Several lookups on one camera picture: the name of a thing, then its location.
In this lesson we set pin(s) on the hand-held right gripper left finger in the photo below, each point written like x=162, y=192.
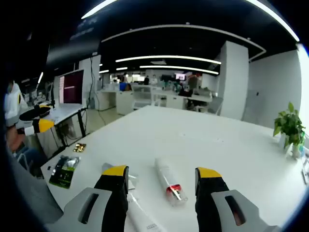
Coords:
x=79, y=207

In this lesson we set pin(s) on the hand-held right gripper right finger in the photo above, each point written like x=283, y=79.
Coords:
x=217, y=193

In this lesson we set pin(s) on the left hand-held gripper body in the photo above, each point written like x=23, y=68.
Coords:
x=14, y=106

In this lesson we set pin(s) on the white skincare tube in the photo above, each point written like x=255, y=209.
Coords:
x=108, y=166

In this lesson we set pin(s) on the red collar skincare bottle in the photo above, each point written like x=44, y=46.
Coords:
x=164, y=174

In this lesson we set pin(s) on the black monitor stand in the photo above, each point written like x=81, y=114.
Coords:
x=52, y=96

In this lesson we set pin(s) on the white desk black legs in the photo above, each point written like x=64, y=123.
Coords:
x=67, y=110

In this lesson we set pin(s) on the green black packet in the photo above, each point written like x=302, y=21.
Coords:
x=64, y=174

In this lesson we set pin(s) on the computer monitor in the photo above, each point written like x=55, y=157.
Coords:
x=71, y=87

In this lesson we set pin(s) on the gold foil packet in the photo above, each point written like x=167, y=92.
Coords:
x=80, y=147

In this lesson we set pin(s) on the white office desk row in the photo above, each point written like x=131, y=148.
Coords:
x=125, y=99

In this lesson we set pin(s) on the potted green plant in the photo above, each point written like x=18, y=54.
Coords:
x=288, y=123

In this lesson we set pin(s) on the ceiling light strip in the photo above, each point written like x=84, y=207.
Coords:
x=96, y=10
x=178, y=68
x=169, y=58
x=277, y=18

